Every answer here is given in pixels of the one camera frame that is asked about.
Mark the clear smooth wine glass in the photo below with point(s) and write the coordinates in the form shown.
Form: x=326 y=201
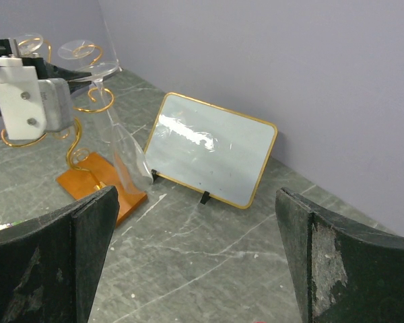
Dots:
x=76 y=49

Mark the colourful treehouse book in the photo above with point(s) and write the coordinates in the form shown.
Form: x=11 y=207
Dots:
x=8 y=225

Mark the wooden rack base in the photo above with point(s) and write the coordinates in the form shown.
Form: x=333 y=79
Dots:
x=97 y=173

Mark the clear ribbed wine glass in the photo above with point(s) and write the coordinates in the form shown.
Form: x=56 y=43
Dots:
x=29 y=42

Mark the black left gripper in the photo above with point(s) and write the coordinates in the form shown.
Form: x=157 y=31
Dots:
x=17 y=54

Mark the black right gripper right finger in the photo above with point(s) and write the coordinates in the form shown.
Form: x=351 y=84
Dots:
x=342 y=270

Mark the gold framed whiteboard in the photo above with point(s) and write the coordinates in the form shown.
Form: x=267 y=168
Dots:
x=216 y=151

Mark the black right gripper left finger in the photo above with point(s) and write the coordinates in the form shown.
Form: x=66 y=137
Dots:
x=50 y=266

